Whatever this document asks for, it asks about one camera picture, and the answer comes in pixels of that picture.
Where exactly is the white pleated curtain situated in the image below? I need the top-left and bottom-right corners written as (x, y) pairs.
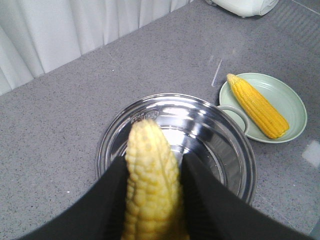
top-left (0, 0), bottom-right (188, 94)

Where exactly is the light green round plate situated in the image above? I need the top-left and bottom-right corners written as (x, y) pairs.
top-left (225, 72), bottom-right (308, 144)

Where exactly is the yellow corn cob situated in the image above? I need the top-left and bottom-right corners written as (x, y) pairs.
top-left (226, 73), bottom-right (290, 139)
top-left (121, 119), bottom-right (190, 240)

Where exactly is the white blender appliance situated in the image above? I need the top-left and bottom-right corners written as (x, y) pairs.
top-left (205, 0), bottom-right (279, 18)

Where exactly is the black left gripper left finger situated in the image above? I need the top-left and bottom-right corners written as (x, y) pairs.
top-left (22, 156), bottom-right (128, 240)

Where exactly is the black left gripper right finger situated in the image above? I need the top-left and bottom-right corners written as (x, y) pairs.
top-left (181, 153), bottom-right (310, 240)

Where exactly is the green electric cooking pot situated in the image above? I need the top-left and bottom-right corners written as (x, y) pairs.
top-left (96, 93), bottom-right (257, 204)

